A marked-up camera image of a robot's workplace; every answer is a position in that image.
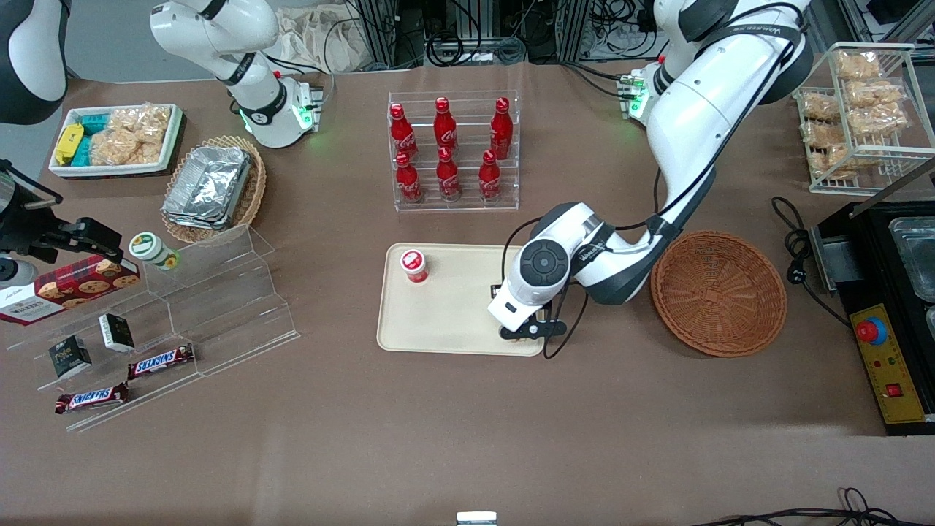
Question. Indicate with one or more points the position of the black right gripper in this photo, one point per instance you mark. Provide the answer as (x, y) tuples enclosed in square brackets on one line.
[(28, 228)]

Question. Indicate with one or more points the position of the red cola bottle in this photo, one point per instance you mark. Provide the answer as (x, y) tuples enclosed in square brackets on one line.
[(448, 177), (402, 135), (445, 128), (501, 131), (407, 183), (489, 179)]

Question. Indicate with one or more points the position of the white rectangular snack tray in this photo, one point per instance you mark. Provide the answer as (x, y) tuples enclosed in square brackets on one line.
[(102, 169)]

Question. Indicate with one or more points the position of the yellow snack packet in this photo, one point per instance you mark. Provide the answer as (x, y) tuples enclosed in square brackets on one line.
[(69, 142)]

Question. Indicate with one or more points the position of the clear acrylic stepped stand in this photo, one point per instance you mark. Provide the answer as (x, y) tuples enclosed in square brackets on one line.
[(219, 307)]

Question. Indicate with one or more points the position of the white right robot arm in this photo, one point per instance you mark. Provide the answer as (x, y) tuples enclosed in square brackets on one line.
[(256, 95)]

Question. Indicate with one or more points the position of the red tartan cookie box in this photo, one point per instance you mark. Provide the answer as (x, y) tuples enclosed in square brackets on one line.
[(66, 290)]

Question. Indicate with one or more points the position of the beige cloth bag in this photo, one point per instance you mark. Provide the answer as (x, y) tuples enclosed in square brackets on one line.
[(314, 40)]

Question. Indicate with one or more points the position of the red emergency stop button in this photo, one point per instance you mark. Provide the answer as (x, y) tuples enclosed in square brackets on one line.
[(870, 331)]

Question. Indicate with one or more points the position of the clear bag of fried snacks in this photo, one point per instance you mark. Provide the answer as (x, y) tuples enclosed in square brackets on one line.
[(858, 66), (836, 161), (819, 108), (876, 119), (818, 135)]

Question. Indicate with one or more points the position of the stack of foil containers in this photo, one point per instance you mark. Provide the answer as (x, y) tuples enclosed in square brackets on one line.
[(208, 186)]

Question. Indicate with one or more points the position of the clear bag of rice crackers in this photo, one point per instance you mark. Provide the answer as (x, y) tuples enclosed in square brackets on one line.
[(146, 123), (117, 148)]

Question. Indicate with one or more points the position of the aluminium frame post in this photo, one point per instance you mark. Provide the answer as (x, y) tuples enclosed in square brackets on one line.
[(573, 29), (380, 33)]

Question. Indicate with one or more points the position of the beige plastic tray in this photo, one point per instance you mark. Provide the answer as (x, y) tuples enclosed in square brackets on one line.
[(453, 314)]

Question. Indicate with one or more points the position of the brown snickers bar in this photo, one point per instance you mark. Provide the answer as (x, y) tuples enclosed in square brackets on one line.
[(91, 398), (161, 361)]

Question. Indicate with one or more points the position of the teal snack packet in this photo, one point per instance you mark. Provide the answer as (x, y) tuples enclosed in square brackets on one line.
[(93, 123), (83, 152)]

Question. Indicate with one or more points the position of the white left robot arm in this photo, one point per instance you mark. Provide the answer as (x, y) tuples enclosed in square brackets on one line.
[(701, 109)]

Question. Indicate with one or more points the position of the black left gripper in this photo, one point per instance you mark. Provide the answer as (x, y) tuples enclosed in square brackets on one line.
[(492, 294)]

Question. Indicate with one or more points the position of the clear acrylic bottle rack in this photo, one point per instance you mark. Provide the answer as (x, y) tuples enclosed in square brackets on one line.
[(467, 204)]

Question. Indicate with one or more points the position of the black appliance with metal trays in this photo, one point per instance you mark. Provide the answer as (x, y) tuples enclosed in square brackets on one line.
[(876, 248)]

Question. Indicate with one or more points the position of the oval light wicker basket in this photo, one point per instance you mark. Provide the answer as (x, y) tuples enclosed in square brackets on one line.
[(256, 183)]

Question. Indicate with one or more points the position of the small black box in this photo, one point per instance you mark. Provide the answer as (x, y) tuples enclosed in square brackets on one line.
[(69, 356), (117, 332)]

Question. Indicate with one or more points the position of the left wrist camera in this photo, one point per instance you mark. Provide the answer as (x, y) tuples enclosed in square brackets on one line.
[(548, 329)]

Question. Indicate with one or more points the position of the green and white yogurt cup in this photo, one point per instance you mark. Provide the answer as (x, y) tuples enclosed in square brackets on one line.
[(152, 250)]

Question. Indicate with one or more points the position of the black box with yellow panel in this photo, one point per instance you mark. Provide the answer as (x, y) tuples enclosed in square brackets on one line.
[(887, 365)]

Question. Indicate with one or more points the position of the round brown wicker basket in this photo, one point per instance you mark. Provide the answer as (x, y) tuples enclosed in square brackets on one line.
[(719, 292)]

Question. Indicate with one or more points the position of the small white device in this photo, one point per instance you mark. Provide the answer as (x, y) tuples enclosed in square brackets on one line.
[(476, 519)]

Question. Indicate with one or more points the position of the red cup with white lid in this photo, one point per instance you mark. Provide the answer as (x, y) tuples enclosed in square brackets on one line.
[(414, 264)]

